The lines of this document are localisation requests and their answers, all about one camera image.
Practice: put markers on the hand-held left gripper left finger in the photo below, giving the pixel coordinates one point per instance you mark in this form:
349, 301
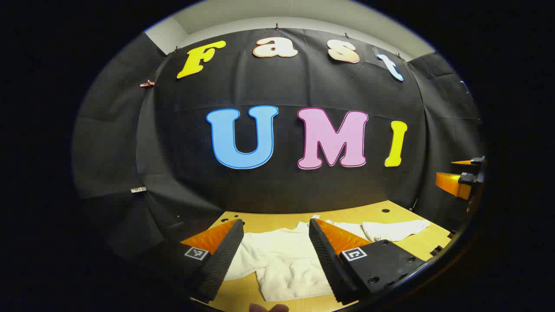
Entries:
225, 255

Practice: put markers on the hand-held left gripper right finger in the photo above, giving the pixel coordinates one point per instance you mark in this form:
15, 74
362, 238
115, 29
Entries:
329, 264

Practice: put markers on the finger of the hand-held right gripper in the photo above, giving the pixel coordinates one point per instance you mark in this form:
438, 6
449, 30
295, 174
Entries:
451, 184
477, 160

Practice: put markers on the white knit sweater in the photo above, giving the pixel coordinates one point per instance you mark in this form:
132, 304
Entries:
282, 260

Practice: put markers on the white cloth clip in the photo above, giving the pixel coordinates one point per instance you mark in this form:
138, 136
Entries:
138, 190

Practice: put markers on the black backdrop cloth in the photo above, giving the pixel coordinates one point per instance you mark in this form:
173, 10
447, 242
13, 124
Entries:
282, 86

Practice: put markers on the black table edge bracket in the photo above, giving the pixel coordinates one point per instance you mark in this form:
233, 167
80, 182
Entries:
452, 234
435, 250

